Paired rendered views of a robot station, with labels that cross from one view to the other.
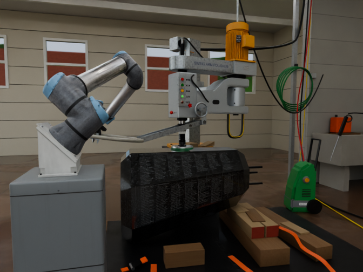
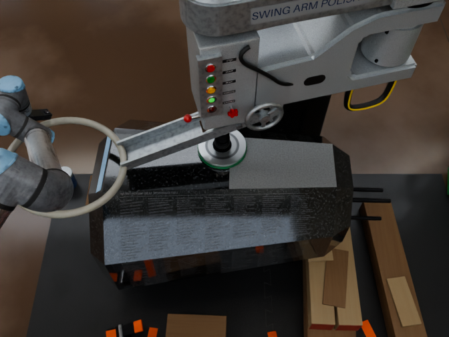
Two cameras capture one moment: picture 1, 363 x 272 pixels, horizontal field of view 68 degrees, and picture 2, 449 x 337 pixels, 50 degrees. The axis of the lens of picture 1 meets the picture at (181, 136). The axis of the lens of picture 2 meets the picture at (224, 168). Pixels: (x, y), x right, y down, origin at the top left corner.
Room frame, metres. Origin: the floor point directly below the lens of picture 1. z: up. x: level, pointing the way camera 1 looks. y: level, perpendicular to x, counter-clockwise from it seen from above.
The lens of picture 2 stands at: (1.43, -0.30, 2.59)
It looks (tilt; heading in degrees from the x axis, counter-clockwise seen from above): 58 degrees down; 13
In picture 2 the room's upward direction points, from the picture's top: straight up
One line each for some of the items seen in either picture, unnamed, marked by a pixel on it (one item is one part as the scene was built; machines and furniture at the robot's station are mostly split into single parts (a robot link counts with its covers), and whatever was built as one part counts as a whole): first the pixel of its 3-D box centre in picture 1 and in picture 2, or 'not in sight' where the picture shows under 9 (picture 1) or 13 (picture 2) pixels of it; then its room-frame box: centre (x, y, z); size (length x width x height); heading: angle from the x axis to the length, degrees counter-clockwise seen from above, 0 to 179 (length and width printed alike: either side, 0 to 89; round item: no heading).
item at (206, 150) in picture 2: (182, 146); (222, 146); (2.62, -0.01, 0.84); 0.21 x 0.21 x 0.01
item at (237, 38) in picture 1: (237, 43); not in sight; (2.92, -0.59, 1.90); 0.31 x 0.28 x 0.40; 28
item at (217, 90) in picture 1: (216, 100); (324, 55); (2.80, -0.36, 1.30); 0.74 x 0.23 x 0.49; 118
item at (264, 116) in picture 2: (199, 109); (261, 109); (2.57, -0.17, 1.20); 0.15 x 0.10 x 0.15; 118
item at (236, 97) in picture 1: (235, 97); (391, 31); (2.94, -0.59, 1.34); 0.19 x 0.19 x 0.20
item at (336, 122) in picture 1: (343, 124); not in sight; (4.55, -2.72, 1.00); 0.50 x 0.22 x 0.33; 104
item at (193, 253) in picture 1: (183, 255); (196, 329); (2.00, -0.02, 0.07); 0.30 x 0.12 x 0.12; 101
